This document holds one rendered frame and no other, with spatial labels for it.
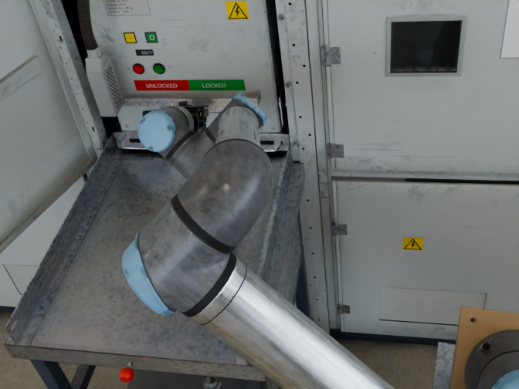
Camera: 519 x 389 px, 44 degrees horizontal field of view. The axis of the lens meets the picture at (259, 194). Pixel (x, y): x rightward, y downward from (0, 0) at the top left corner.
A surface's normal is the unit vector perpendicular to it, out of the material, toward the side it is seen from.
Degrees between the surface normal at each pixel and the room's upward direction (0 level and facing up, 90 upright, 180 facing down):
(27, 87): 90
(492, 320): 47
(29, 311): 90
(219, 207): 42
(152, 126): 57
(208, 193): 21
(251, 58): 90
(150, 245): 37
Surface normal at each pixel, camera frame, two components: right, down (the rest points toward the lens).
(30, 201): 0.87, 0.25
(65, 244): 0.98, 0.04
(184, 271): 0.21, 0.27
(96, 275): -0.11, -0.73
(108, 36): -0.18, 0.68
